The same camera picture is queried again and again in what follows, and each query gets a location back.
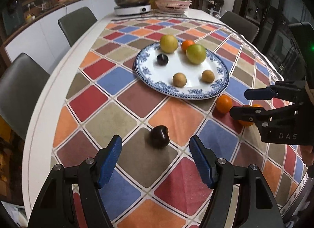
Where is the large orange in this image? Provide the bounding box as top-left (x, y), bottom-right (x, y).
top-left (238, 105), bottom-right (254, 127)

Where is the small orange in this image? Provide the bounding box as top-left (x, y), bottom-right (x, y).
top-left (181, 40), bottom-right (195, 53)
top-left (215, 94), bottom-right (233, 114)

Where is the dark plum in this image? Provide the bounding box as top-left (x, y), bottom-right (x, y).
top-left (156, 53), bottom-right (169, 66)
top-left (150, 125), bottom-right (170, 148)

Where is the small brown fruit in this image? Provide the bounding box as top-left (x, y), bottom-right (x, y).
top-left (173, 72), bottom-right (187, 88)
top-left (201, 70), bottom-right (215, 83)

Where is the green apple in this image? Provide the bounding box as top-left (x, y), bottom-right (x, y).
top-left (186, 44), bottom-right (206, 65)

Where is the small brown fruit front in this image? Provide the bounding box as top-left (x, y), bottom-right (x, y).
top-left (173, 72), bottom-right (187, 88)

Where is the yellow pear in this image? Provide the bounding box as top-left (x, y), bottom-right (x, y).
top-left (160, 35), bottom-right (178, 54)

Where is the white kitchen counter cabinet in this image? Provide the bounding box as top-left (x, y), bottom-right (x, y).
top-left (2, 0), bottom-right (151, 74)

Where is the colourful checkered tablecloth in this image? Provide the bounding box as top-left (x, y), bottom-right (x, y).
top-left (51, 17), bottom-right (307, 227)

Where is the right grey chair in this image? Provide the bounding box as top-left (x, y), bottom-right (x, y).
top-left (220, 11), bottom-right (259, 43)

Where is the grey chair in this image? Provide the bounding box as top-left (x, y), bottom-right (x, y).
top-left (220, 11), bottom-right (259, 43)
top-left (58, 7), bottom-right (97, 46)
top-left (0, 53), bottom-right (50, 139)

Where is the blue white porcelain plate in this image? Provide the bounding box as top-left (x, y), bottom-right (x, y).
top-left (134, 41), bottom-right (229, 100)

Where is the glass sliding door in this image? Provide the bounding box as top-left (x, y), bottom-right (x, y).
top-left (233, 0), bottom-right (313, 80)

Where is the pink black stroller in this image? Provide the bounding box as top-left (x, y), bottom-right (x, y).
top-left (203, 0), bottom-right (224, 19)

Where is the near left grey chair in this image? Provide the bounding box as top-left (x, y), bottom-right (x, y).
top-left (0, 53), bottom-right (50, 139)

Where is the pink basket of greens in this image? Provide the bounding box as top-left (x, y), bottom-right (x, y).
top-left (152, 0), bottom-right (192, 14)

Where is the far left grey chair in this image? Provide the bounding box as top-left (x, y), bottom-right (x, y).
top-left (58, 7), bottom-right (97, 46)

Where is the white induction cooker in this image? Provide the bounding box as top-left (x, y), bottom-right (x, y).
top-left (114, 4), bottom-right (151, 16)

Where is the black water dispenser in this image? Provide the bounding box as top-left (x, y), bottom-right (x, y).
top-left (2, 1), bottom-right (26, 36)

